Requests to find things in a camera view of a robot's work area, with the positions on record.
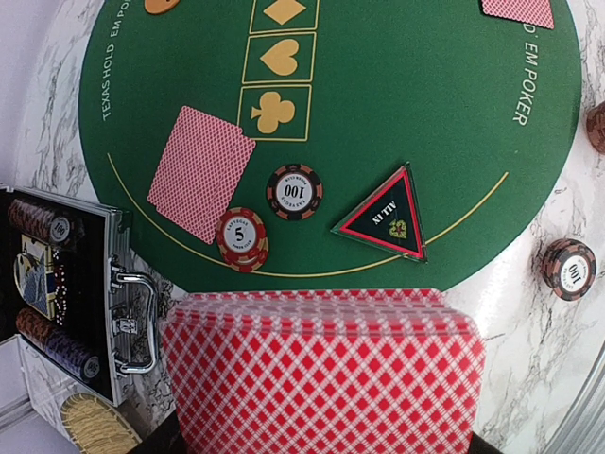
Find red chips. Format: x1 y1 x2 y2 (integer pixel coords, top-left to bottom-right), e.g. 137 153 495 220
216 207 269 273

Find black triangular all-in button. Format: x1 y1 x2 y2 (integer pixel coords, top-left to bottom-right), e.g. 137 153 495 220
331 162 427 262

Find red card seat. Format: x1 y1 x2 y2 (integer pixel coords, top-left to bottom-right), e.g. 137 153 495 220
147 106 256 244
480 0 554 29

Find red playing card deck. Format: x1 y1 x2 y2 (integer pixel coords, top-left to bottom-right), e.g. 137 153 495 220
162 288 485 453

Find orange round blind button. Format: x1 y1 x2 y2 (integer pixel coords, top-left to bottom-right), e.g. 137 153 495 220
144 0 180 15

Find dark brown poker chip stack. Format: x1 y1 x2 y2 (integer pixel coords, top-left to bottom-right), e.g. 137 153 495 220
541 238 596 301

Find red poker chip stack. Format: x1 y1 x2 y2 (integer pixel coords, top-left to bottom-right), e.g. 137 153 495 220
586 102 605 154

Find red card bottom seat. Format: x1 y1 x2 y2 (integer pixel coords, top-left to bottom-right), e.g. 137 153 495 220
480 0 554 29

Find round green poker mat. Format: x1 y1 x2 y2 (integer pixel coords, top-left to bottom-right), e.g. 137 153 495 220
79 1 581 292

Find aluminium poker chip case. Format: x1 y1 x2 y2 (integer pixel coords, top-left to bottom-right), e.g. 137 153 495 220
1 185 159 407

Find red dice row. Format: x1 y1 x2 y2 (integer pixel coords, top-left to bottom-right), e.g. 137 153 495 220
52 251 67 325

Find dark red chip row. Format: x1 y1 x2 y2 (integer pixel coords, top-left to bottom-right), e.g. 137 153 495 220
8 199 76 247

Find red purple chip row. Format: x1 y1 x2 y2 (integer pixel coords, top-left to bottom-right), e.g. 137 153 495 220
15 307 101 382

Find blue card deck in case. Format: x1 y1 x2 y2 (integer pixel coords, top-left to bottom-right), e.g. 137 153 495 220
13 235 57 320

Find woven bamboo tray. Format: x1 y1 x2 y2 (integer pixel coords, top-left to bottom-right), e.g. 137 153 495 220
60 393 142 454

